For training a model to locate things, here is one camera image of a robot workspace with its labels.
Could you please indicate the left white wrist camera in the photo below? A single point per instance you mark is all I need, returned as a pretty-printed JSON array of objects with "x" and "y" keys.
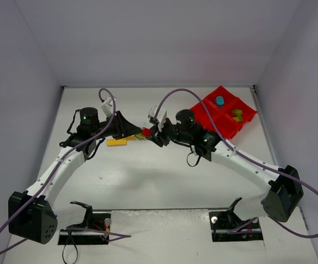
[{"x": 107, "y": 106}]

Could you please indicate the yellow curved lego brick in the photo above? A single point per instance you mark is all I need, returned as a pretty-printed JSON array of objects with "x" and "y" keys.
[{"x": 132, "y": 137}]

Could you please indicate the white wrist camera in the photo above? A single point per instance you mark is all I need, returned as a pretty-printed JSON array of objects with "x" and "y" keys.
[
  {"x": 157, "y": 116},
  {"x": 107, "y": 106}
]

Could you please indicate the green lego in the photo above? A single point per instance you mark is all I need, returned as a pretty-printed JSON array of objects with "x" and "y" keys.
[{"x": 139, "y": 136}]

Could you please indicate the small red lego brick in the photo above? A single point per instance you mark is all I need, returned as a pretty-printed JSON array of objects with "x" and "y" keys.
[{"x": 146, "y": 132}]

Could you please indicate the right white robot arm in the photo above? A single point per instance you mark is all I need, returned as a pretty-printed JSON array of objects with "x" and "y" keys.
[{"x": 280, "y": 190}]

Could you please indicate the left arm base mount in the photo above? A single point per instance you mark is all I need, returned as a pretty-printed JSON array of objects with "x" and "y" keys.
[{"x": 93, "y": 220}]

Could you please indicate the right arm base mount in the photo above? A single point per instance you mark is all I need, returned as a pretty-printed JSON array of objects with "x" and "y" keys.
[{"x": 226, "y": 226}]

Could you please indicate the large blue lego brick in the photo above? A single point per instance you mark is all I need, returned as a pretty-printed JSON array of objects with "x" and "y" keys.
[{"x": 219, "y": 101}]

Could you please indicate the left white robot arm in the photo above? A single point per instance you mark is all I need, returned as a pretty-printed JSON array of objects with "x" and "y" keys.
[{"x": 32, "y": 213}]

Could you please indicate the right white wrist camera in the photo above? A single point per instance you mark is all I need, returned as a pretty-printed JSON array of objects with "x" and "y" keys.
[{"x": 157, "y": 116}]

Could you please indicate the green lego brick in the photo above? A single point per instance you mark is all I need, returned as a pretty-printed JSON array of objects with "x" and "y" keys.
[
  {"x": 238, "y": 119},
  {"x": 237, "y": 112}
]

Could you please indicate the long yellow lego plate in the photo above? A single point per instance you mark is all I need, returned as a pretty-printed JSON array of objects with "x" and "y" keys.
[{"x": 114, "y": 142}]

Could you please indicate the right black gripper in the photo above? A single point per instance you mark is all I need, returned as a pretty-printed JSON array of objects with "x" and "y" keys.
[{"x": 164, "y": 133}]

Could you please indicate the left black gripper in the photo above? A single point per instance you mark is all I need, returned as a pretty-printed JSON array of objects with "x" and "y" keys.
[{"x": 119, "y": 124}]

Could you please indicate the red divided container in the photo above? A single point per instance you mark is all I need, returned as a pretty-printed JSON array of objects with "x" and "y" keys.
[{"x": 212, "y": 117}]

